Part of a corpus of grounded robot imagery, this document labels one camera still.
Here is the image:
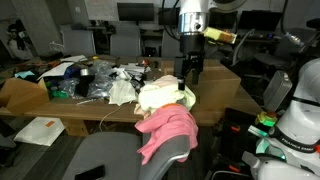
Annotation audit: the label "large crumpled clear plastic bag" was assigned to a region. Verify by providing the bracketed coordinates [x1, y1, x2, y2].
[87, 59, 116, 99]

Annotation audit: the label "blue bag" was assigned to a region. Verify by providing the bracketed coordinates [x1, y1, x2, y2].
[63, 64, 81, 80]

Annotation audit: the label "black flat device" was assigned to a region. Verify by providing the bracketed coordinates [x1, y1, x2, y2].
[74, 165, 106, 180]

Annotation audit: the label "white paper sheet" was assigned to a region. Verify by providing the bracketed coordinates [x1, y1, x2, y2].
[37, 61, 75, 81]

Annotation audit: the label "peach shirt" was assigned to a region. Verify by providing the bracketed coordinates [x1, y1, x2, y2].
[133, 74, 183, 120]

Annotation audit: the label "grey metal case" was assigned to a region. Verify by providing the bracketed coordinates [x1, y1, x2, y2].
[263, 70, 293, 113]

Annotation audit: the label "black monitor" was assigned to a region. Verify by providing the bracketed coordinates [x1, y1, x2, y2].
[237, 10, 284, 32]
[116, 2, 156, 23]

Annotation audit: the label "grey padded chair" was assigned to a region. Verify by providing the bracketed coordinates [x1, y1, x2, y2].
[109, 33, 143, 57]
[61, 29, 97, 56]

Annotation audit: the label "small crumpled clear plastic bag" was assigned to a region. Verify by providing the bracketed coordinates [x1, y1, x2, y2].
[58, 78, 81, 98]

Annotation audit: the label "small open cardboard box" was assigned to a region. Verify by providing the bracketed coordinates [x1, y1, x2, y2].
[0, 77, 51, 116]

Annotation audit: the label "thin white hanging cable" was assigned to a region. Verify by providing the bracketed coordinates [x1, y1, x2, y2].
[98, 103, 126, 133]

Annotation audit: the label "white crumpled cloth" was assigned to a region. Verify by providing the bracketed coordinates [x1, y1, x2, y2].
[108, 79, 138, 107]

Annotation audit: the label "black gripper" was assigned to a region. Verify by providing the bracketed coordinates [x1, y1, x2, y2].
[174, 33, 206, 92]

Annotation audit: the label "grey chair with silver frame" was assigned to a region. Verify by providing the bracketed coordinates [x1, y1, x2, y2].
[61, 131, 192, 180]

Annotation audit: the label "white flat plastic bag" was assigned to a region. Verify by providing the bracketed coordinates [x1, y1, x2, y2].
[13, 116, 66, 148]

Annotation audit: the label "grey cable hose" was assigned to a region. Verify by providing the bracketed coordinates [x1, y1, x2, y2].
[231, 28, 257, 67]

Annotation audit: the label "green plastic item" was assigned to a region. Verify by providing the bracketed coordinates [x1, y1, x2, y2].
[49, 89, 70, 100]

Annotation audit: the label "black cylinder container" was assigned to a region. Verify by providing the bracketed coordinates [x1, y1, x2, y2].
[76, 74, 97, 98]

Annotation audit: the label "black equipment rack orange clamps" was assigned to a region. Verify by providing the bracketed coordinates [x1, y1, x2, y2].
[213, 108, 264, 180]

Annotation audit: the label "white paper pile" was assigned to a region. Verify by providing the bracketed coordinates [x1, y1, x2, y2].
[114, 62, 152, 83]

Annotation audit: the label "yellowish wrist camera box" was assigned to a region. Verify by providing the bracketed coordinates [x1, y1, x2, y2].
[202, 26, 238, 45]

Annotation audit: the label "pink shirt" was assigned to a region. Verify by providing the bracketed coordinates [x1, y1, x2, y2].
[134, 103, 200, 166]

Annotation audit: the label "teal paper piece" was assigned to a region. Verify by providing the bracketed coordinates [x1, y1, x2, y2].
[14, 70, 36, 80]

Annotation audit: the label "black white figure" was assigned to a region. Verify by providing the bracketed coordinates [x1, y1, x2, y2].
[5, 23, 34, 61]

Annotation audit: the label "dark grey swivel chair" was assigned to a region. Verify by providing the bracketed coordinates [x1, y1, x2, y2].
[255, 28, 318, 69]

